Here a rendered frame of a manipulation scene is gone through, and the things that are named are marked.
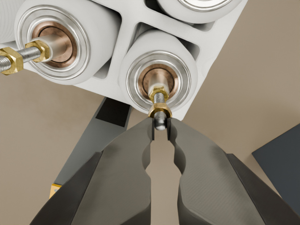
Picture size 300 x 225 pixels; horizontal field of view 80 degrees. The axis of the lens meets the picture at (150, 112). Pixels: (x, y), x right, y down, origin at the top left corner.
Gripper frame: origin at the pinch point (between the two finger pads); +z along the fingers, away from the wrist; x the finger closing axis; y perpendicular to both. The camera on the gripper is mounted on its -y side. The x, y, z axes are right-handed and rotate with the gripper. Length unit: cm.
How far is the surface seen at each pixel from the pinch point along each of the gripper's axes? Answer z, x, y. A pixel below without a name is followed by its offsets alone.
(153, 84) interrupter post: 6.4, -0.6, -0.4
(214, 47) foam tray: 16.4, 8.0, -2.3
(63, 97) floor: 34.4, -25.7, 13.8
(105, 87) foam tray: 16.4, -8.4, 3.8
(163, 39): 10.1, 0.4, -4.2
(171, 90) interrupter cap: 9.2, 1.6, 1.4
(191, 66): 9.4, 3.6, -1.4
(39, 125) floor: 34, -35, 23
